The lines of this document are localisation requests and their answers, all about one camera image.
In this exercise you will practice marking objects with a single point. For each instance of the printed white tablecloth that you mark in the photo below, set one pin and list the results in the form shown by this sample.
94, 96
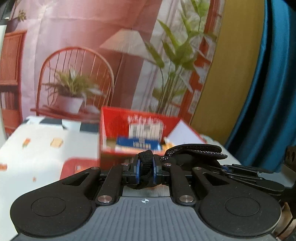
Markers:
46, 150

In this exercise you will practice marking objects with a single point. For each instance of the printed wall tapestry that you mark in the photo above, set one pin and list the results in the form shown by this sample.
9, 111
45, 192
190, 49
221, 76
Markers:
81, 27

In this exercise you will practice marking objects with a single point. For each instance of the blue packet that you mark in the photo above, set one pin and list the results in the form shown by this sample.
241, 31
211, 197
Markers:
129, 141

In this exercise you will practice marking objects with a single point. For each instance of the teal curtain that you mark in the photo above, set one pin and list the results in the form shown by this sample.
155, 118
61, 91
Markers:
272, 92

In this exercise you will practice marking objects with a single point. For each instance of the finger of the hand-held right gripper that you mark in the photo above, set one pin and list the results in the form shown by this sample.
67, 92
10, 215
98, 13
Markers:
249, 169
259, 183

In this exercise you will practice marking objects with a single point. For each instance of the red cardboard box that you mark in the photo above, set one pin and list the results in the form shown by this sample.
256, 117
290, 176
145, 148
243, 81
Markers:
115, 120

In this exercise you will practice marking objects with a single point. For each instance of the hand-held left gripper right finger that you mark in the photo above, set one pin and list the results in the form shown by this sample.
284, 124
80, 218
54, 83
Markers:
155, 171

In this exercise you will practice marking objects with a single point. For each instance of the wooden panel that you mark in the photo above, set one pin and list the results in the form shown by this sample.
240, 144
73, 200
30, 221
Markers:
231, 69

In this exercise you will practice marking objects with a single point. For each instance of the black dotted fabric glove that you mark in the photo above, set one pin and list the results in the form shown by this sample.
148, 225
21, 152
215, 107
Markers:
196, 150

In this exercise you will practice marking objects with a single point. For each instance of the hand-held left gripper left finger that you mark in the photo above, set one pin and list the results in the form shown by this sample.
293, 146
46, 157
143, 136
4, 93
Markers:
138, 171

